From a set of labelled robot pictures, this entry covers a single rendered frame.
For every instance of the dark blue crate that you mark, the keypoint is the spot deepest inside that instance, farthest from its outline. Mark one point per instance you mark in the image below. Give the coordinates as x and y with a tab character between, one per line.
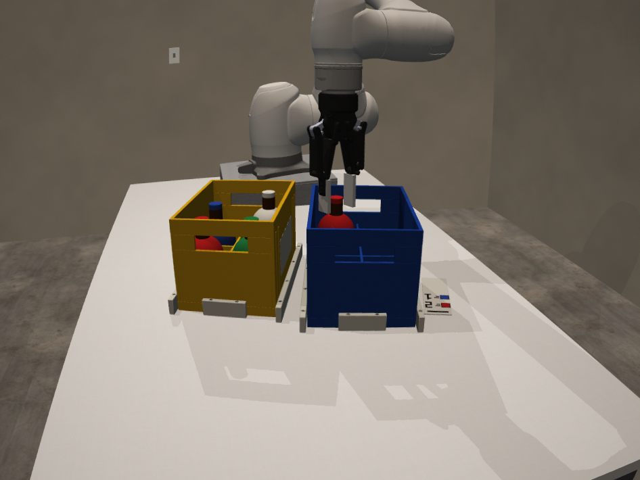
384	279

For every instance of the cream white bottle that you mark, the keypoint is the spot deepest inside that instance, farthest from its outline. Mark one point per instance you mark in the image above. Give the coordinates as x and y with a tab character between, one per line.
268	206

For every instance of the brown crate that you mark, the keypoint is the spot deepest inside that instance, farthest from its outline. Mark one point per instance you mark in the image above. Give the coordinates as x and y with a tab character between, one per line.
252	276

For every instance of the beige paper pick list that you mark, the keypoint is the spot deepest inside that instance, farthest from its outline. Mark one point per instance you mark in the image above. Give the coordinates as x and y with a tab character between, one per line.
436	296

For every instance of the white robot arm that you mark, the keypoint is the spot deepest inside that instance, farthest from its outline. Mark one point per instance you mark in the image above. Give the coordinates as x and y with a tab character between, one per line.
343	32

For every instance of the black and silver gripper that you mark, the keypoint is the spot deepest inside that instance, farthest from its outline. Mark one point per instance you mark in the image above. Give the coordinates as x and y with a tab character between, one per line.
338	127

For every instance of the blue bottle with grey label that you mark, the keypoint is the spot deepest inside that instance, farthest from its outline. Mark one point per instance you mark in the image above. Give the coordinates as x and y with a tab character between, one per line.
216	212

